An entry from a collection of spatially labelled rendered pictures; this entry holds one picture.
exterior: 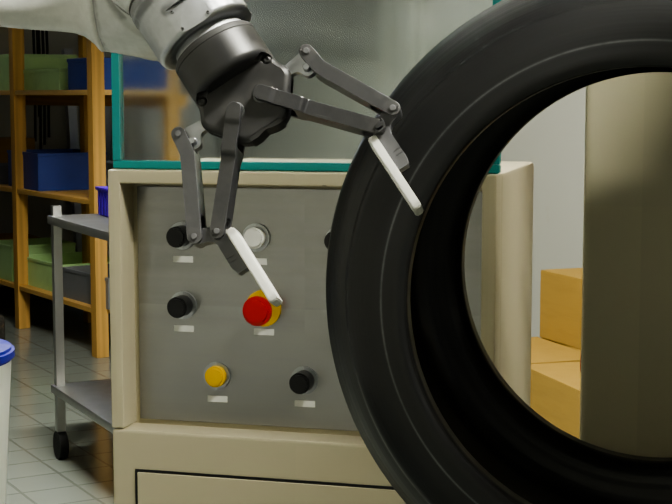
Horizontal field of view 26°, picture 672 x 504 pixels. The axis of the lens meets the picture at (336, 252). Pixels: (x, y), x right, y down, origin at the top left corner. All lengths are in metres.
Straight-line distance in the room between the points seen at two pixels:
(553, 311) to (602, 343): 4.14
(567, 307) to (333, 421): 3.71
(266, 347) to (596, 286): 0.58
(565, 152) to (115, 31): 5.25
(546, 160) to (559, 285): 1.02
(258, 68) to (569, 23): 0.27
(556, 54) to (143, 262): 0.98
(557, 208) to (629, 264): 4.92
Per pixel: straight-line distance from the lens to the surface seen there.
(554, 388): 5.08
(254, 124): 1.19
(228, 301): 2.07
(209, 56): 1.18
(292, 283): 2.04
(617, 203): 1.66
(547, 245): 6.65
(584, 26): 1.27
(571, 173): 6.50
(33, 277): 8.71
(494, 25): 1.31
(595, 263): 1.67
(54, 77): 8.28
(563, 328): 5.76
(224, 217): 1.18
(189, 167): 1.19
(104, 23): 1.37
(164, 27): 1.20
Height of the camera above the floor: 1.37
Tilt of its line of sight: 6 degrees down
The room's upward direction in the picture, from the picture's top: straight up
